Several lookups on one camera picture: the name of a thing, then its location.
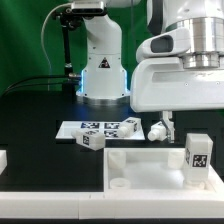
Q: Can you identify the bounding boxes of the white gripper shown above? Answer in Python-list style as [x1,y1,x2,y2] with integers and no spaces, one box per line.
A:
[130,57,224,143]

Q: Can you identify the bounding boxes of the white square tabletop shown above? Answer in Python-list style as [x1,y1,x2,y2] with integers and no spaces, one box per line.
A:
[103,148,224,194]

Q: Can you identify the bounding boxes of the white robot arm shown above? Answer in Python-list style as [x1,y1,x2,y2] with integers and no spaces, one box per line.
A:
[71,0,224,124]

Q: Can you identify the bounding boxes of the white marker sheet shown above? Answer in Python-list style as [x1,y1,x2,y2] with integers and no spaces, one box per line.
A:
[56,121,145,140]

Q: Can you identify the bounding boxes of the black cables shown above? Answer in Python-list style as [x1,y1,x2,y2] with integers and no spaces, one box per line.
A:
[2,75,82,96]

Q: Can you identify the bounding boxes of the grey camera on stand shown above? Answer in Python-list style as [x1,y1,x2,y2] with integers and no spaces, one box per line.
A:
[71,0,106,16]

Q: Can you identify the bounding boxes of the black camera stand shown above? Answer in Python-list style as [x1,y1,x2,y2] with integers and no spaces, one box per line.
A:
[53,8,82,96]

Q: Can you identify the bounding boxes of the grey cable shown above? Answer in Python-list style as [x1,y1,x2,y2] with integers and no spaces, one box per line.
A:
[40,3,72,92]

